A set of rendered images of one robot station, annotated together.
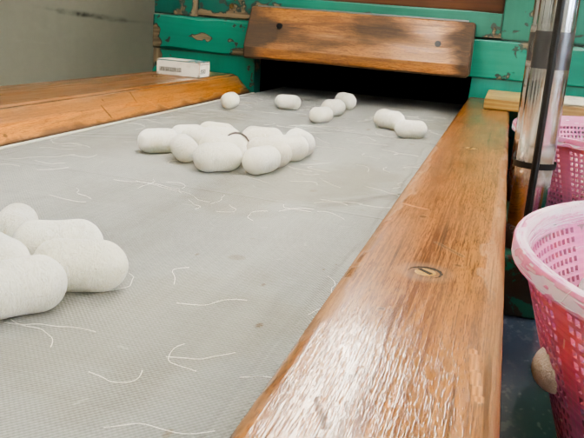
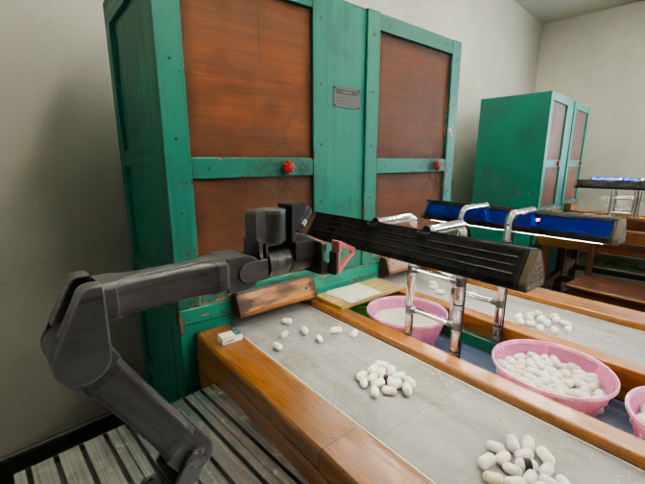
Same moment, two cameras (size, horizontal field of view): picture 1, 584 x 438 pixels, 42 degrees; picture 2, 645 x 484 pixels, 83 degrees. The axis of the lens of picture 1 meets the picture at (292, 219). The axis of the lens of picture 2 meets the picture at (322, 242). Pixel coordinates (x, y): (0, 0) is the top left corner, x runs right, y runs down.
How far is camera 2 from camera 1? 0.90 m
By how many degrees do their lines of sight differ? 52
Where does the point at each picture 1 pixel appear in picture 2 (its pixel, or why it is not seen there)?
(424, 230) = (519, 393)
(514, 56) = (319, 281)
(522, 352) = not seen: hidden behind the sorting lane
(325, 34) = (269, 298)
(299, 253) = (495, 409)
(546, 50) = (459, 327)
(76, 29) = not seen: outside the picture
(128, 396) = (580, 455)
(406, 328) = (580, 419)
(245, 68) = (226, 319)
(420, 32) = (298, 285)
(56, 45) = not seen: outside the picture
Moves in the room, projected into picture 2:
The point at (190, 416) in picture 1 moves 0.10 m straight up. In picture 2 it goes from (585, 451) to (595, 402)
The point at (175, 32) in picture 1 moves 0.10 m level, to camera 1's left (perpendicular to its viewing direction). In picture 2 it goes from (192, 316) to (159, 328)
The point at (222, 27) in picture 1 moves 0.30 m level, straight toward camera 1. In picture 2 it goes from (215, 306) to (297, 328)
